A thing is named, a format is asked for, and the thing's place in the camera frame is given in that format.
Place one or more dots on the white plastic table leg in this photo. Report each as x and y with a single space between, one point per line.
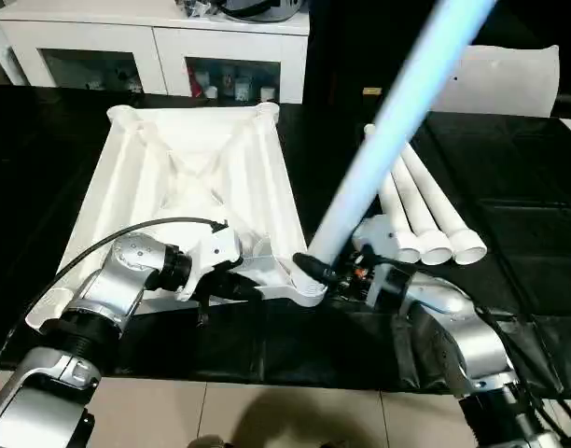
441 205
402 224
424 219
386 140

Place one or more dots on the white cabinet with glass doors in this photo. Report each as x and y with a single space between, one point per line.
155 46

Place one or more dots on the white jar with blue print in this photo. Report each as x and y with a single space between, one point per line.
241 88

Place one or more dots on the grey black helmet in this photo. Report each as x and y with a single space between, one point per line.
260 8

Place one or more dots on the black padded work mat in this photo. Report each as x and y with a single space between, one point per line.
500 163

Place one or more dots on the small gold label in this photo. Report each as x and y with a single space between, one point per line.
372 91

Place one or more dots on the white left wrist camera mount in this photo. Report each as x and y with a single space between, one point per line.
215 252

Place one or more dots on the red bottle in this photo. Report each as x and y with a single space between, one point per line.
194 83

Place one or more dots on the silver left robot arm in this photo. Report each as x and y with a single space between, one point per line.
127 266

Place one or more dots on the small white jar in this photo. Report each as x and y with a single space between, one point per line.
267 94
211 91

